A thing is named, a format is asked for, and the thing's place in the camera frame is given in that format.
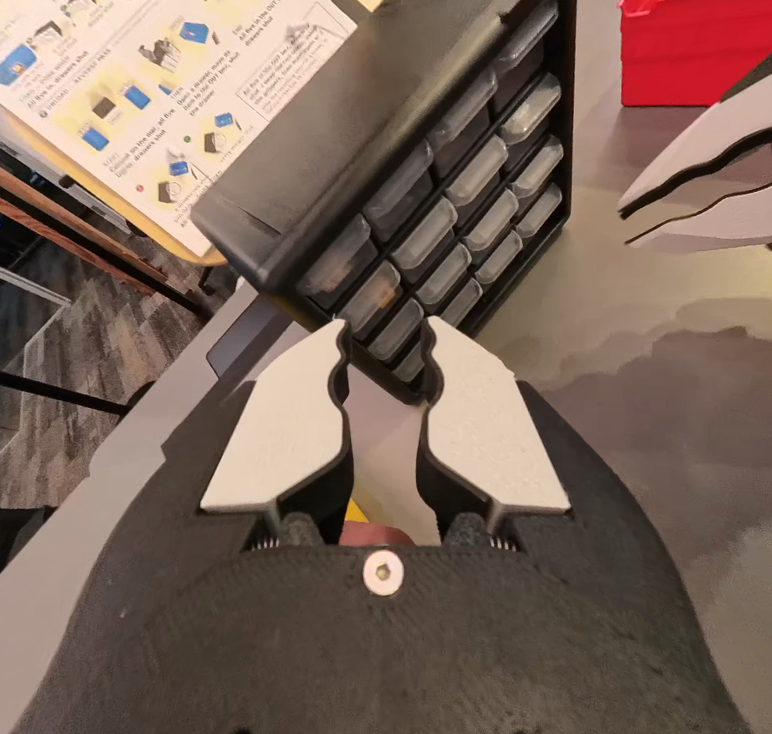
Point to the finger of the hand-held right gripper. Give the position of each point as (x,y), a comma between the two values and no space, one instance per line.
(705,149)
(718,224)

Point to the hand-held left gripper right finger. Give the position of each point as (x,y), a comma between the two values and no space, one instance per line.
(491,432)

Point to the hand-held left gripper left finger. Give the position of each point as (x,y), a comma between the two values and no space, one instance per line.
(277,432)

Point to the set of clear cabinet drawers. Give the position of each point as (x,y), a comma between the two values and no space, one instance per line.
(476,173)

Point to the black drawer cabinet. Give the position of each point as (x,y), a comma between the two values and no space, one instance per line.
(392,112)

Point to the red plastic bin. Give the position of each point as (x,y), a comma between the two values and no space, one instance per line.
(681,52)

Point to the yellow plastic bin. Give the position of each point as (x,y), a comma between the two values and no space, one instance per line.
(356,512)

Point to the black metal bar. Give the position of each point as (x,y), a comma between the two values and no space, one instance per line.
(60,391)

